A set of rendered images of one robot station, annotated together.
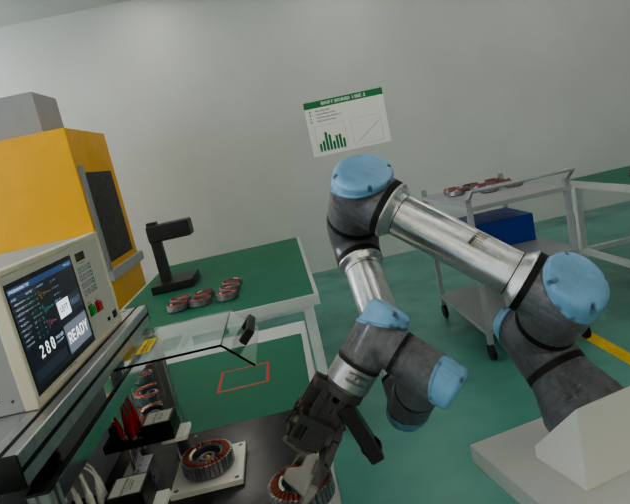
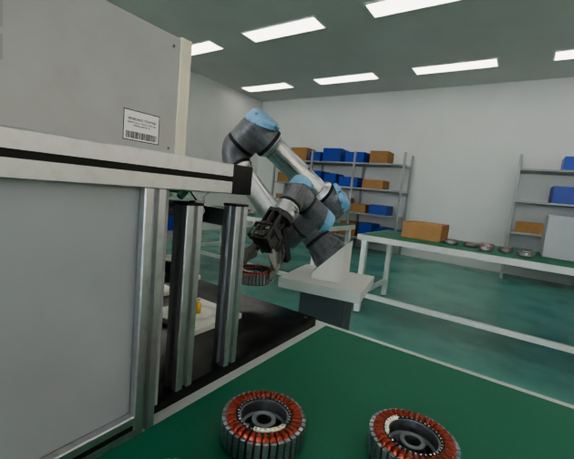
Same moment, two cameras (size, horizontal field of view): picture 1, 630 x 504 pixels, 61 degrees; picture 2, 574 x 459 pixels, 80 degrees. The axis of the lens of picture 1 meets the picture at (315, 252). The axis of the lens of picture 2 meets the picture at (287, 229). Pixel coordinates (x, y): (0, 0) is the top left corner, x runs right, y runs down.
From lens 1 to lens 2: 90 cm
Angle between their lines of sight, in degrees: 53
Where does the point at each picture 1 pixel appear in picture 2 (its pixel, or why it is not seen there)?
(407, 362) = (318, 205)
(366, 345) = (302, 194)
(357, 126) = not seen: hidden behind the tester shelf
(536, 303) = (332, 200)
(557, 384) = (328, 240)
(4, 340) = (180, 96)
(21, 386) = (179, 137)
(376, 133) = not seen: hidden behind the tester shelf
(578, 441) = (342, 260)
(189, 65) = not seen: outside the picture
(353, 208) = (261, 134)
